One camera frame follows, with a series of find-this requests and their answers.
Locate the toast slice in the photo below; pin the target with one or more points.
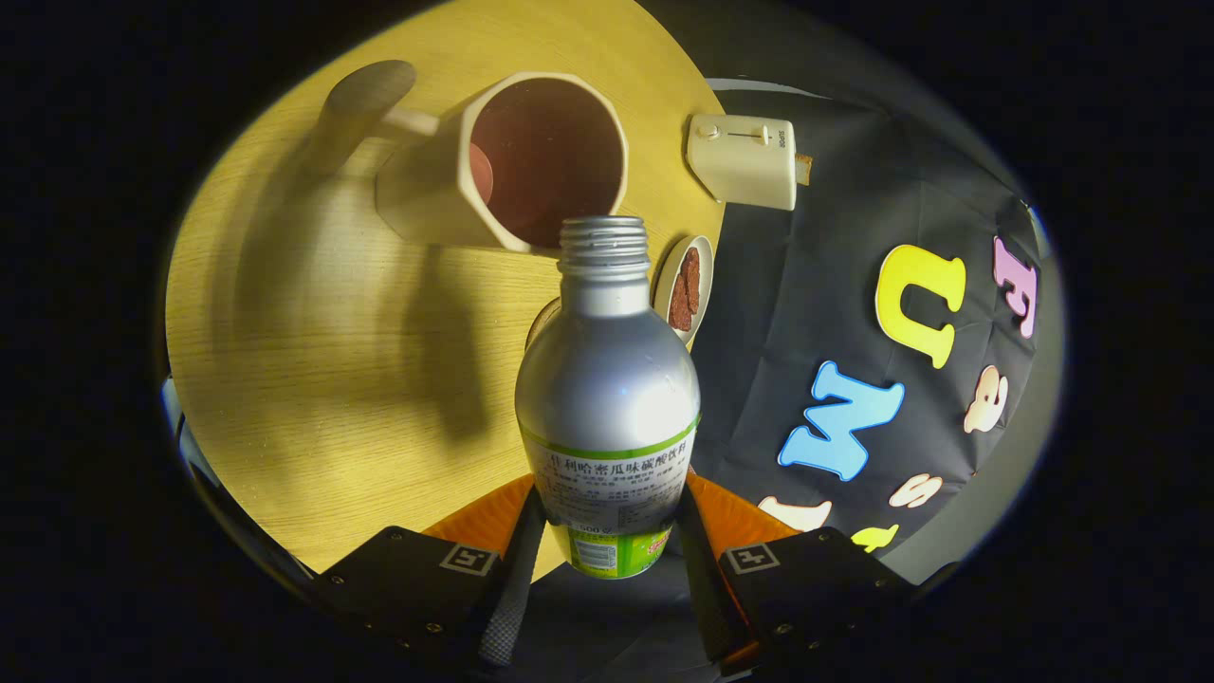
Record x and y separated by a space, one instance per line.
804 169

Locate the brown food pieces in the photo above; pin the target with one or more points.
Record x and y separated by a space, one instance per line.
685 289

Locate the wooden table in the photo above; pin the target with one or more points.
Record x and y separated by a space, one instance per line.
285 379

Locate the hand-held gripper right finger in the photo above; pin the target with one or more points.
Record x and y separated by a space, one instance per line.
707 588

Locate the round wooden coaster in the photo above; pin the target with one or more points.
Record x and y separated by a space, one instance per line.
542 323

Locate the white toaster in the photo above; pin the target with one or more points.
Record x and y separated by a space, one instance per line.
744 166

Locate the small white plate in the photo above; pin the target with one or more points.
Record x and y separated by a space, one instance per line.
704 285

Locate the black backdrop cloth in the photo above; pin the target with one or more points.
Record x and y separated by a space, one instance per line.
787 285

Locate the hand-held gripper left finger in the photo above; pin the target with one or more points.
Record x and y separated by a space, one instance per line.
512 607

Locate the silver juice bottle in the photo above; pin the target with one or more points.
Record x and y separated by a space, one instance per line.
607 379

